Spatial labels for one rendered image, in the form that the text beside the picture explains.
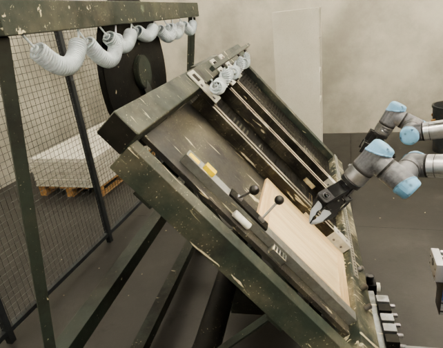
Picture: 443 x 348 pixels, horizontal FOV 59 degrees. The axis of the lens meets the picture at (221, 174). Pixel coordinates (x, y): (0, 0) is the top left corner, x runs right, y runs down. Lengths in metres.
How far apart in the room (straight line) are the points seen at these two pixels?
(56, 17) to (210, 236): 0.92
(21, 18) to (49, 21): 0.14
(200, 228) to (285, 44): 4.38
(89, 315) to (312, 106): 4.19
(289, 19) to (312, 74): 0.75
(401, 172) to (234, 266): 0.60
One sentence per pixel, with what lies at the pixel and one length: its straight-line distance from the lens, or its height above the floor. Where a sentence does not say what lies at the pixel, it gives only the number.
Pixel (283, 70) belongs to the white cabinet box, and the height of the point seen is 1.32.
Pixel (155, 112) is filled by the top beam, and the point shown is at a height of 1.81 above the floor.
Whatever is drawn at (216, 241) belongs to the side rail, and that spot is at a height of 1.43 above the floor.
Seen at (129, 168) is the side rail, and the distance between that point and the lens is 1.25.
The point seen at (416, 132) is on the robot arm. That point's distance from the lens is 1.79.
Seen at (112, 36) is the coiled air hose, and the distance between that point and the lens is 1.93.
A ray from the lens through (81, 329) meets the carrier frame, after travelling 2.10.
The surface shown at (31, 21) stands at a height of 2.13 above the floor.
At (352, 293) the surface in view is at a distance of 1.88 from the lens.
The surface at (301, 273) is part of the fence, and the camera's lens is 1.61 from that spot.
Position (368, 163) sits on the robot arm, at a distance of 1.30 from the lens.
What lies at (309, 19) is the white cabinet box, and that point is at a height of 1.92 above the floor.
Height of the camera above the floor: 2.09
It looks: 22 degrees down
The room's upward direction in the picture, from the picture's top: 7 degrees counter-clockwise
